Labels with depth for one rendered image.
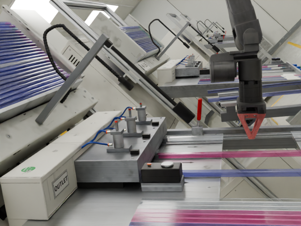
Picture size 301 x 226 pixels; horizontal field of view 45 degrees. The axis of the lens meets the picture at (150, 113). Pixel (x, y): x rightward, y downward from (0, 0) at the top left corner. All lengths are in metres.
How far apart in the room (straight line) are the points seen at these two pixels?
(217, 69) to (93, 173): 0.39
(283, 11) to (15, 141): 7.96
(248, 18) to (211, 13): 7.50
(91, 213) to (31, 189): 0.11
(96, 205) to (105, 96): 1.27
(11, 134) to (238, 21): 0.58
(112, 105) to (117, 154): 1.17
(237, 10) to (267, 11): 7.52
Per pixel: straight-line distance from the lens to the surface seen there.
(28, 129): 0.83
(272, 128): 1.06
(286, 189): 1.99
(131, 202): 0.69
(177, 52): 5.40
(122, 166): 0.74
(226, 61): 0.92
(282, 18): 8.49
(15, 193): 0.69
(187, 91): 1.82
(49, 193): 0.68
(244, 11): 0.94
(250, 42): 0.91
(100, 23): 2.00
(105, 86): 1.91
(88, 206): 0.70
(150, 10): 8.61
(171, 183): 0.71
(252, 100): 0.93
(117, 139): 0.77
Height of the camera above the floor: 1.17
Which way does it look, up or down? level
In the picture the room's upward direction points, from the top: 48 degrees counter-clockwise
